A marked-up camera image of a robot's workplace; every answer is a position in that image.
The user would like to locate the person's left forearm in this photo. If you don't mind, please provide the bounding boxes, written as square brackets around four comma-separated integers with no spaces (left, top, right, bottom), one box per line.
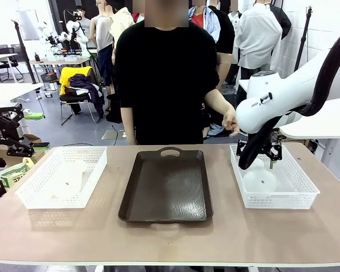
[204,88,236,120]

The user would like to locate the translucent plastic labware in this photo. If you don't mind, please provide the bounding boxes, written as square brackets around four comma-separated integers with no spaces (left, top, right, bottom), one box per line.
[62,159,96,195]

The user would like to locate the dark brown plastic tray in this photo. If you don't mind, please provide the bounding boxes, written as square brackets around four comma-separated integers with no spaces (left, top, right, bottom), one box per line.
[118,146,214,225]

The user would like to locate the dark purple clothing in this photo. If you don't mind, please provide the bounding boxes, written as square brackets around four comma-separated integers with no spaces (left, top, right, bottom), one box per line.
[64,73,105,119]

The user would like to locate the black corrugated cable conduit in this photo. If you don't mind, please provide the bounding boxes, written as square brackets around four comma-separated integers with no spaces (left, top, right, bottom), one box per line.
[237,28,340,171]

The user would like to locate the person's right forearm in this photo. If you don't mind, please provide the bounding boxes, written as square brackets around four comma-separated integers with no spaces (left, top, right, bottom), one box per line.
[120,107,138,146]

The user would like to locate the person's left hand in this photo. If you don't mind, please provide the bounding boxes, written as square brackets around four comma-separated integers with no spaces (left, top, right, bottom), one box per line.
[221,108,241,135]

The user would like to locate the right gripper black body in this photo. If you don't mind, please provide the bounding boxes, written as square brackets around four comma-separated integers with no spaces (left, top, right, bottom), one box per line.
[262,131,277,152]

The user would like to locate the mannequin with white tank top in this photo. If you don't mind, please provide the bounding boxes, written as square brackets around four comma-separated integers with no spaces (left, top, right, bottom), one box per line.
[90,4,116,87]

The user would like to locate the translucent plastic conical flask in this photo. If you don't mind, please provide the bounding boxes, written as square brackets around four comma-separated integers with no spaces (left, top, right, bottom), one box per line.
[241,158,277,194]

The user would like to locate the white side table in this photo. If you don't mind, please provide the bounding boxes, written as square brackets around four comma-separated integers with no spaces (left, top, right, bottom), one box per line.
[237,78,340,140]

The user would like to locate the green white paper bag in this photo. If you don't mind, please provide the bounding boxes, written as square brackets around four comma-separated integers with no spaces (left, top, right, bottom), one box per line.
[0,157,35,189]

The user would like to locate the black chair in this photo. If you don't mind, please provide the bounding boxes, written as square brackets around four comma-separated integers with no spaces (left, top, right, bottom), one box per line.
[59,84,100,126]

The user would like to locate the brown cardboard box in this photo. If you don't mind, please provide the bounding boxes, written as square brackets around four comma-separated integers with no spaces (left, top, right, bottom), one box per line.
[0,134,48,168]

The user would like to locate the yellow cloth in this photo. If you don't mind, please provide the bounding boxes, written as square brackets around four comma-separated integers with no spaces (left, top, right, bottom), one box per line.
[59,66,93,96]

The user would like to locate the white perforated plastic basket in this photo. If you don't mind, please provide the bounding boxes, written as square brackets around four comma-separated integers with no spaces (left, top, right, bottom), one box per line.
[14,146,108,210]
[229,143,321,210]

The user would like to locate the black light stand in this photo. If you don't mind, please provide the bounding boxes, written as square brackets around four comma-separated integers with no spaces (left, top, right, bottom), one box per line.
[12,19,37,85]

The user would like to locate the person in black shirt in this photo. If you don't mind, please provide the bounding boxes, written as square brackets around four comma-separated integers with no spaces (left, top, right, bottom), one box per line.
[112,19,220,146]

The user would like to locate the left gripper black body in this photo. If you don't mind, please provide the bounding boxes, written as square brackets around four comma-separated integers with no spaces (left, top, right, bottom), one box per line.
[0,117,24,148]

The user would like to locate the black tripod stand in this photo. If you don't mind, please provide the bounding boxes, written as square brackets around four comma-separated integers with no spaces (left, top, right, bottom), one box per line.
[292,6,314,72]

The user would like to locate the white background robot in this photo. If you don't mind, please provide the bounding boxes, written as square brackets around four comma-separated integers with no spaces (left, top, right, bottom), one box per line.
[59,9,89,52]

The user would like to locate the person in red shirt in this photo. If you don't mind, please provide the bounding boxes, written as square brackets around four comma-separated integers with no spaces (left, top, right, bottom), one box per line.
[188,5,216,44]

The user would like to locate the white desk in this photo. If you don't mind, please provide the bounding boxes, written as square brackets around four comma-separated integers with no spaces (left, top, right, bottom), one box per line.
[0,82,45,104]

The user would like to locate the mannequin with cream garment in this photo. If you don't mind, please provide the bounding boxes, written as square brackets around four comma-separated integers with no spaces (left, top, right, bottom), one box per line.
[108,6,136,51]

